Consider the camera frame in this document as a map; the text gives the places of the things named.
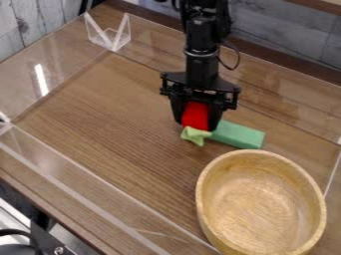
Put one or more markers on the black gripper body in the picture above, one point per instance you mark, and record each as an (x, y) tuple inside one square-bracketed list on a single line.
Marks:
[(198, 83)]

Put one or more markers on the red plush strawberry green leaf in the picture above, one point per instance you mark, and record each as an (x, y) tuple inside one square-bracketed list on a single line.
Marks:
[(194, 123)]

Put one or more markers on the black metal stand bracket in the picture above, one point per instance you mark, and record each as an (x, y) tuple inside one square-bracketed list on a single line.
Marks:
[(41, 242)]

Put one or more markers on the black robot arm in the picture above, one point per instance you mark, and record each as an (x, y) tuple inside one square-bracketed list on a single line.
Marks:
[(206, 24)]

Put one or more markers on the clear acrylic tray wall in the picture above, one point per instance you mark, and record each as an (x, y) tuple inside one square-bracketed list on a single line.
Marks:
[(91, 148)]

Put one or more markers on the green foam block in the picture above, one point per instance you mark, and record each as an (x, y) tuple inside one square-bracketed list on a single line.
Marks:
[(238, 136)]

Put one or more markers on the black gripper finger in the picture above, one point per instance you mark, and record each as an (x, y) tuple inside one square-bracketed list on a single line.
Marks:
[(215, 110), (176, 103)]

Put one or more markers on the wooden bowl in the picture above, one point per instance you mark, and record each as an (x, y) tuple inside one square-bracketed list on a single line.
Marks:
[(259, 205)]

